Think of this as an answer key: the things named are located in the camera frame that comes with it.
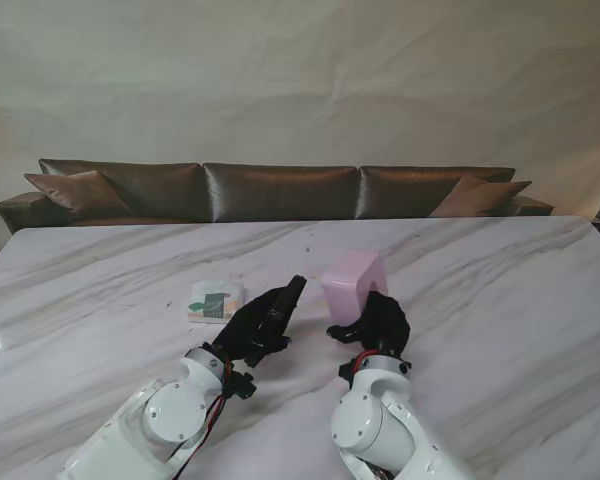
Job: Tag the beige wrinkled backdrop cloth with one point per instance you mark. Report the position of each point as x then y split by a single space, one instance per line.
300 75

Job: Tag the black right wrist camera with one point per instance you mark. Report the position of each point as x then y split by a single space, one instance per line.
349 375

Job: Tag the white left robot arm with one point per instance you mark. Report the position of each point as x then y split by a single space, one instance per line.
170 415

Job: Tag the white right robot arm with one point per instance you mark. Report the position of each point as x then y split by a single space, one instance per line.
380 425

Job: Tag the brown leather sofa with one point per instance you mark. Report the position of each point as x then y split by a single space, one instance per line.
280 192

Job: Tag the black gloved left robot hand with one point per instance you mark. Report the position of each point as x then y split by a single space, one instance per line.
245 330

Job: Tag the pink tissue box cover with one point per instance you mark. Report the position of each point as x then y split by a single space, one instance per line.
345 295

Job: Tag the printed tissue pack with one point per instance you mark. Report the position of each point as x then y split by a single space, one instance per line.
215 302

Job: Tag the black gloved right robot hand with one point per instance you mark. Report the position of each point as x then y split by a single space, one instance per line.
385 325

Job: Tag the brown throw pillow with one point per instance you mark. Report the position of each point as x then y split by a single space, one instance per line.
80 192
480 197

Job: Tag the black tissue box base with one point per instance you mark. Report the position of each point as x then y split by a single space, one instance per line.
292 295

